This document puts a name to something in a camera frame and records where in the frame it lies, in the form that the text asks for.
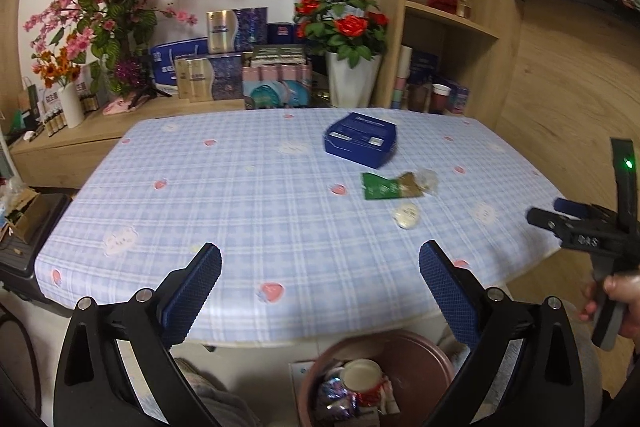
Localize dark blue printed box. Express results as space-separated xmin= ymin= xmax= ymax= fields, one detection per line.
xmin=409 ymin=51 xmax=439 ymax=84

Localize small dark blue box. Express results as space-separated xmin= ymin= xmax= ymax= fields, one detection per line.
xmin=267 ymin=22 xmax=296 ymax=46

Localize white rose vase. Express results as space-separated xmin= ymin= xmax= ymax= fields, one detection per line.
xmin=325 ymin=51 xmax=382 ymax=108

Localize pink cloth item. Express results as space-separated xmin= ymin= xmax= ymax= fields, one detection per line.
xmin=102 ymin=99 xmax=137 ymax=116

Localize clear round plastic lid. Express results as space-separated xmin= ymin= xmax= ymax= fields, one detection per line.
xmin=417 ymin=169 xmax=439 ymax=196

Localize cream round plastic lid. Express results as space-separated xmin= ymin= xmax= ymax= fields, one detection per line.
xmin=339 ymin=359 xmax=384 ymax=403

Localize pink boxed tableware set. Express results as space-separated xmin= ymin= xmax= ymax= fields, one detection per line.
xmin=242 ymin=61 xmax=314 ymax=110

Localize open cardboard box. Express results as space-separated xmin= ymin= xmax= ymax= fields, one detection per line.
xmin=7 ymin=189 xmax=57 ymax=243

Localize wooden sideboard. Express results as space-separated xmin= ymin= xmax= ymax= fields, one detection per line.
xmin=9 ymin=94 xmax=252 ymax=190

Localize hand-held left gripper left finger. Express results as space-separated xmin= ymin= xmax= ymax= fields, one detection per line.
xmin=53 ymin=242 xmax=224 ymax=427

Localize purple tinsel flower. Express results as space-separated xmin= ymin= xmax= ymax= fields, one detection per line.
xmin=112 ymin=59 xmax=144 ymax=96

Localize black case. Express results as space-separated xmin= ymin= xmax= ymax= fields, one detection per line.
xmin=0 ymin=194 xmax=72 ymax=304

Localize small light blue box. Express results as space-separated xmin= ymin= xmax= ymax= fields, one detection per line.
xmin=449 ymin=81 xmax=471 ymax=116

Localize white bottle vase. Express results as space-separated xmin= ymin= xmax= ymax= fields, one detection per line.
xmin=57 ymin=81 xmax=85 ymax=129

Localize green foil packet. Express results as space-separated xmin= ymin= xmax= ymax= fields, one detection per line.
xmin=361 ymin=171 xmax=404 ymax=201

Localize brown round bin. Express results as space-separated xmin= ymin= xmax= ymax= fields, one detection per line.
xmin=299 ymin=330 xmax=457 ymax=427

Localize red rose bouquet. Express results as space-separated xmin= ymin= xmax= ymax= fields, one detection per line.
xmin=293 ymin=0 xmax=390 ymax=68

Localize row of small bottles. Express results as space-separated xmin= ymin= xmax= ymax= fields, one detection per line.
xmin=42 ymin=109 xmax=69 ymax=138

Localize stack of pastel paper cups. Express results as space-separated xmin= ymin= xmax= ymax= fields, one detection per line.
xmin=392 ymin=44 xmax=414 ymax=110

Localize gold and blue gift box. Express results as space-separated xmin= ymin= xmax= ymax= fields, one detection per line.
xmin=207 ymin=6 xmax=269 ymax=56
xmin=177 ymin=53 xmax=245 ymax=102

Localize orange artificial flowers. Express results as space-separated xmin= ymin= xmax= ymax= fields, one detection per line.
xmin=31 ymin=49 xmax=82 ymax=88

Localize gold foil packet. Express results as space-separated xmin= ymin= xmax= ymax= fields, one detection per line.
xmin=398 ymin=171 xmax=424 ymax=198

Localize black mini tripod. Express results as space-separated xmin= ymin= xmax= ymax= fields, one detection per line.
xmin=127 ymin=54 xmax=174 ymax=110

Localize wooden shelf unit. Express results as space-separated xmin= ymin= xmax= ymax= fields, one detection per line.
xmin=366 ymin=0 xmax=522 ymax=134

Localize blue and white box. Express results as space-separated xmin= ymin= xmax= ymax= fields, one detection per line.
xmin=149 ymin=37 xmax=209 ymax=90

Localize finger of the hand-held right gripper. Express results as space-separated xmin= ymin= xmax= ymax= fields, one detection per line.
xmin=553 ymin=198 xmax=619 ymax=229
xmin=526 ymin=206 xmax=577 ymax=251

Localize blue carton box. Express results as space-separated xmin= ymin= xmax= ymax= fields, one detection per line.
xmin=323 ymin=110 xmax=399 ymax=168

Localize blue plaid tablecloth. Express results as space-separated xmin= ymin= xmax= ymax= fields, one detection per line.
xmin=34 ymin=107 xmax=572 ymax=349

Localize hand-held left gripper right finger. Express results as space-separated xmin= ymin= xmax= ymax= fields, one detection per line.
xmin=418 ymin=239 xmax=587 ymax=427

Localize person's right hand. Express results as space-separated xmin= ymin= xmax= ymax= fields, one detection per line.
xmin=578 ymin=272 xmax=640 ymax=338

